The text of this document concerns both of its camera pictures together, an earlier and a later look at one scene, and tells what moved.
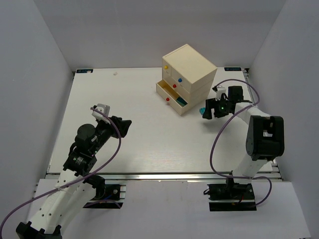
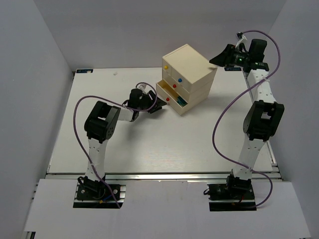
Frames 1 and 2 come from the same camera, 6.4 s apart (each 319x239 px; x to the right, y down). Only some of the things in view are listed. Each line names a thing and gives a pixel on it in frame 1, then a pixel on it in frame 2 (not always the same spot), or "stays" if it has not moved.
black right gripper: x=214 y=107 -> x=229 y=56
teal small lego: x=202 y=110 -> x=180 y=99
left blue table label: x=84 y=71 stays
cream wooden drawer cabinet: x=187 y=76 stays
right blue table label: x=233 y=69 stays
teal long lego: x=181 y=101 stays
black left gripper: x=116 y=127 -> x=151 y=101
